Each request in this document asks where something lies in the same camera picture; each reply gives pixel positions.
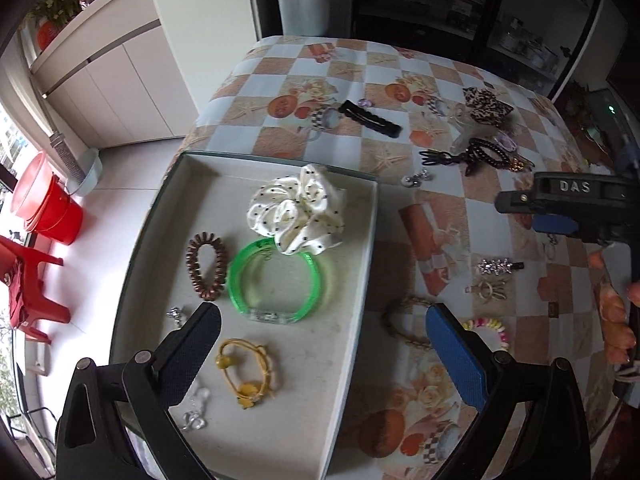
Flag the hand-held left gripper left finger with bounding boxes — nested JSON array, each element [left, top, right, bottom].
[[55, 301, 223, 480]]

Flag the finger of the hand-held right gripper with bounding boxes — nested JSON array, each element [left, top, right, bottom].
[[494, 187, 539, 217], [531, 213, 584, 237]]

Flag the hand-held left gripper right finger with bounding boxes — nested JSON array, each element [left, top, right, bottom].
[[425, 303, 593, 480]]

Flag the clear crystal bracelet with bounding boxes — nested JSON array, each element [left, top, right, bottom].
[[166, 305, 214, 434]]

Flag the yellow hair tie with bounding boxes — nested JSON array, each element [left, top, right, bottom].
[[215, 338, 279, 409]]

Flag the green plastic bangle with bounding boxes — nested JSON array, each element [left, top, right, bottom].
[[227, 239, 334, 327]]

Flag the brown spiral hair tie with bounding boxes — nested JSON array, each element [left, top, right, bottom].
[[186, 232, 229, 303]]

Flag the shallow white cardboard box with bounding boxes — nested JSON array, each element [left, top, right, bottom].
[[107, 150, 381, 480]]

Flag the white polka dot scrunchie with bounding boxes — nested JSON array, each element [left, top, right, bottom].
[[246, 163, 347, 257]]

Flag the person's right hand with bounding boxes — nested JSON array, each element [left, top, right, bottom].
[[587, 251, 640, 367]]

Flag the black claw hair clip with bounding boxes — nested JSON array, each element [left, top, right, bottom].
[[461, 137, 512, 179]]

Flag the rhinestone hair clip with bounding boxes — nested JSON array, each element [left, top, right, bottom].
[[476, 257, 527, 277]]

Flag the gold bow hair clip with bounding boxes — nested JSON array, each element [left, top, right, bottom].
[[465, 279, 508, 306]]

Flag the clear plastic hair comb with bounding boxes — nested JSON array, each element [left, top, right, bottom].
[[446, 109, 482, 155]]

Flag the thin black hair clip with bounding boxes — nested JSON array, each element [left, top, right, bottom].
[[418, 148, 467, 168]]

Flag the leopard print scrunchie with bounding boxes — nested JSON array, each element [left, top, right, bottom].
[[460, 87, 517, 127]]

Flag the silver earrings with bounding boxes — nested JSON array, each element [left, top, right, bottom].
[[401, 169, 433, 189]]

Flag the black snap hair clip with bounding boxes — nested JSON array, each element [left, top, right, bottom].
[[338, 99, 403, 139]]

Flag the red plastic stool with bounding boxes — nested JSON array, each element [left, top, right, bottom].
[[0, 234, 72, 345]]

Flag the red plastic bucket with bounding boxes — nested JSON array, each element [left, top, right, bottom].
[[11, 152, 85, 247]]

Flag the checkered printed tablecloth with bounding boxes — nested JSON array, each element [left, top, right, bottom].
[[186, 35, 640, 480]]

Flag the glass door display cabinet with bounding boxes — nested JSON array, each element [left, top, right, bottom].
[[350, 0, 602, 102]]

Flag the grey bucket with brush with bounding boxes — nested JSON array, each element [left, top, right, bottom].
[[49, 131, 104, 197]]

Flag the white low cabinet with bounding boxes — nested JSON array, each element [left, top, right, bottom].
[[27, 0, 202, 150]]

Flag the potted plant in red pot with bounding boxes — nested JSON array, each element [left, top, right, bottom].
[[26, 0, 84, 52]]

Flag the colourful bead bracelet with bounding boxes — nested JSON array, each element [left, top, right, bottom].
[[461, 315, 514, 354]]

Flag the purple hair tie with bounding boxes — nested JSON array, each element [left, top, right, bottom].
[[494, 129, 522, 152]]

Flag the brown braided bracelet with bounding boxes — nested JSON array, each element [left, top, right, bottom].
[[381, 296, 437, 351]]

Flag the dark wall screen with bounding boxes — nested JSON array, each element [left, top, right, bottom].
[[606, 35, 640, 111]]

